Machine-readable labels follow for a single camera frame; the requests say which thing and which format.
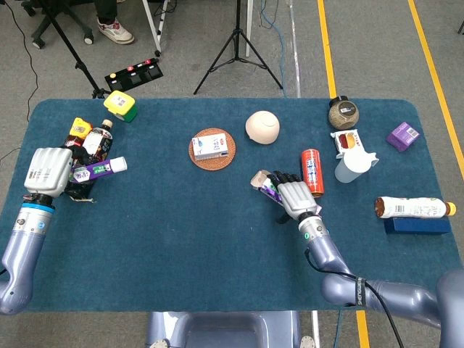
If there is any blue felt table mat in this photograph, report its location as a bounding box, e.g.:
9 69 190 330
0 97 464 313

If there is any blue floor cable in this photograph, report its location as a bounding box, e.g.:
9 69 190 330
259 0 288 98

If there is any red white snack packet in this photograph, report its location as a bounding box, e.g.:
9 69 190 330
330 128 365 160

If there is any white upright pole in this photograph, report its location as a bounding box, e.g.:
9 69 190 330
245 0 254 58

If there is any black slanted tripod stand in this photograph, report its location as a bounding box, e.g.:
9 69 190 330
43 0 112 99

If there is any seated person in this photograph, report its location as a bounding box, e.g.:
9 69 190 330
94 0 136 46

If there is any purple white carton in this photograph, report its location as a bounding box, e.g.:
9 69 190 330
250 170 323 215

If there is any yellow labelled container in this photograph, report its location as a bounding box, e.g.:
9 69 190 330
68 117 94 139

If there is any blue rectangular block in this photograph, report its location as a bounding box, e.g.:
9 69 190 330
384 216 452 236

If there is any white label bottle yellow cap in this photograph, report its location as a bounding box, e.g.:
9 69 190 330
374 196 457 220

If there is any black office chair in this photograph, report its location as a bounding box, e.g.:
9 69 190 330
20 0 95 50

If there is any round woven rattan coaster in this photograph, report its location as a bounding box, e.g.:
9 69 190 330
188 127 237 172

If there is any white blue milk carton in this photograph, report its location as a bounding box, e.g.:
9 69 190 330
191 132 230 162

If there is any round glass jar black lid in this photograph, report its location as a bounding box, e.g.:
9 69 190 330
328 95 360 131

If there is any black foot pedal board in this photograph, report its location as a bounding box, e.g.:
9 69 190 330
104 57 164 93

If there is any small purple box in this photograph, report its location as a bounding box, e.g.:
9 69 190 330
385 121 421 153

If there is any white plastic cup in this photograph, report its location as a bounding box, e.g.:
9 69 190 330
333 150 378 184

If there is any blue-grey robot torso base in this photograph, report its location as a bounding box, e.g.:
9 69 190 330
144 310 322 348

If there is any green container yellow lid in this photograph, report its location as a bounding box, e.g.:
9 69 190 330
103 90 138 123

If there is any large dark coffee bottle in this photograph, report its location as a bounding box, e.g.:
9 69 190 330
65 118 115 199

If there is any cream upturned bowl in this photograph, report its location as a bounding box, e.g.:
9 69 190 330
245 110 281 146

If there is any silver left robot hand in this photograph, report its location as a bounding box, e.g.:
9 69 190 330
23 144 96 199

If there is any black velcro cable strap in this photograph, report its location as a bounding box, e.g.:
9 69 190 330
354 277 368 309

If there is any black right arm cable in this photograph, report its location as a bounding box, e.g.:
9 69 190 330
304 248 405 348

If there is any orange drink can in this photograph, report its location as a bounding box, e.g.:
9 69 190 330
300 148 326 199

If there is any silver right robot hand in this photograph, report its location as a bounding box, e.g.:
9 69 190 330
268 170 323 225

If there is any purple white tube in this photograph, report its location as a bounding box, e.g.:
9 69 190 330
70 156 128 184

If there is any white metal frame leg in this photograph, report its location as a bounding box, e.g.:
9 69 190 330
141 0 170 58

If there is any black floor cable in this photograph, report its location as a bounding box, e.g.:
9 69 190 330
0 0 41 162

